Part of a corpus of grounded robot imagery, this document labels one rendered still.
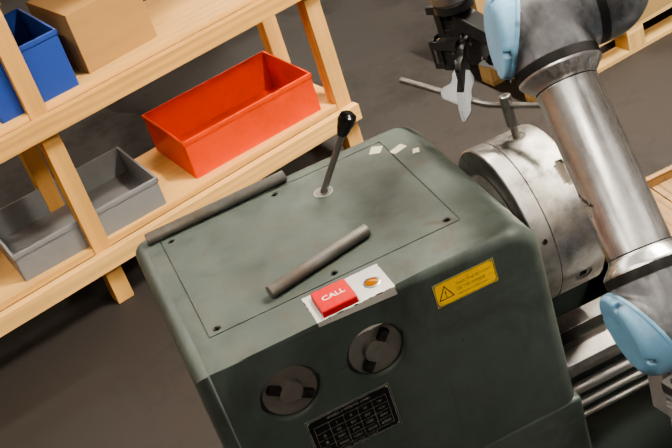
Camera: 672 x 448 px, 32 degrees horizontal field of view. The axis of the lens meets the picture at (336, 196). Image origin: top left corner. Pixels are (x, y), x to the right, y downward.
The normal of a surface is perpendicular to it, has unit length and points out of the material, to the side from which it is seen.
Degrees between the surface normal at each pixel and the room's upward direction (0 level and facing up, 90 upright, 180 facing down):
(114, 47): 90
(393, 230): 0
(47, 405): 0
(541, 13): 51
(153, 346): 0
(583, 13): 73
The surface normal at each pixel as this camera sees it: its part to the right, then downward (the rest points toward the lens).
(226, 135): 0.52, 0.32
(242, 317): -0.28, -0.82
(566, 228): 0.25, 0.14
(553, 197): 0.11, -0.18
